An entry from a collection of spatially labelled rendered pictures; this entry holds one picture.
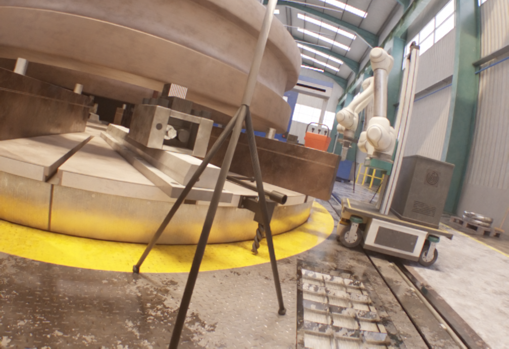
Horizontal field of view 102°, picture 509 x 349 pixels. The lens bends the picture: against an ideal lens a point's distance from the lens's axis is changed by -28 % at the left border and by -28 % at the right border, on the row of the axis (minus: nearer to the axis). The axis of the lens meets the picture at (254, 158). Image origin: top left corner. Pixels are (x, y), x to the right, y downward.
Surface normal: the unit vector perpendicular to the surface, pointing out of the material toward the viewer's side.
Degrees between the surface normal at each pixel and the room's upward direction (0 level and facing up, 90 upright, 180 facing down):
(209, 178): 90
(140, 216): 90
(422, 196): 90
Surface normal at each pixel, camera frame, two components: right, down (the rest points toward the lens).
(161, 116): 0.62, 0.18
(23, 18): 0.22, 0.10
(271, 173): -0.45, -0.07
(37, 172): 0.42, 0.14
